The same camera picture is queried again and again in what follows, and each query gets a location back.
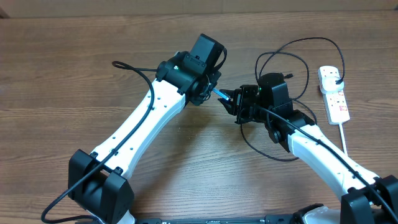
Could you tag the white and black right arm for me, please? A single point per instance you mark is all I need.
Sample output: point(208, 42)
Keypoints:
point(364, 196)

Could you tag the white power strip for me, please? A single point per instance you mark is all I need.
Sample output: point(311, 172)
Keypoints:
point(335, 103)

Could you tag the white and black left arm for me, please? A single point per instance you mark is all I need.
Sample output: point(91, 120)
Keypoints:
point(98, 181)

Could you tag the white charger adapter plug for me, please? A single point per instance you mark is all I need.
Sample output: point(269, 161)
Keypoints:
point(329, 85)

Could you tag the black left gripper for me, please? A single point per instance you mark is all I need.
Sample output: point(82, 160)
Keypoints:
point(213, 76)

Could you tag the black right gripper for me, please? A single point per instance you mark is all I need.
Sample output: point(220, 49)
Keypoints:
point(237, 94)

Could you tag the Samsung Galaxy smartphone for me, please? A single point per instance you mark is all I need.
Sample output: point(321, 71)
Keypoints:
point(221, 94)

